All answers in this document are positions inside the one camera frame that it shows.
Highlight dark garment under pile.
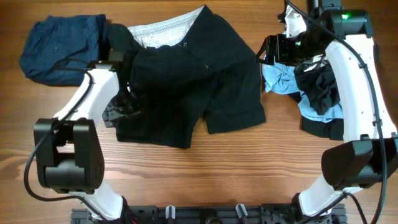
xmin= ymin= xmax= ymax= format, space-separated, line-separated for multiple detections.
xmin=289 ymin=61 xmax=344 ymax=141

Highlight left black cable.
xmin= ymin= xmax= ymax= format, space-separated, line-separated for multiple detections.
xmin=23 ymin=57 xmax=109 ymax=222

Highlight black shorts with white lining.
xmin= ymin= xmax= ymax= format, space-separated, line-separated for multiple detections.
xmin=108 ymin=6 xmax=266 ymax=149

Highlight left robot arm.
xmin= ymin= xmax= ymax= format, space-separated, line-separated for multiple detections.
xmin=23 ymin=52 xmax=140 ymax=223

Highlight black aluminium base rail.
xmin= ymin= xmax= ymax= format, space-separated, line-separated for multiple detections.
xmin=70 ymin=203 xmax=348 ymax=224

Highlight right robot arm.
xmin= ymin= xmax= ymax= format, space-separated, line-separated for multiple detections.
xmin=257 ymin=1 xmax=397 ymax=223

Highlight light blue garment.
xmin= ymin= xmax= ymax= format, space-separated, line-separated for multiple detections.
xmin=261 ymin=30 xmax=345 ymax=124

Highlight folded navy blue shorts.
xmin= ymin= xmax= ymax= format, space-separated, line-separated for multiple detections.
xmin=19 ymin=14 xmax=109 ymax=86

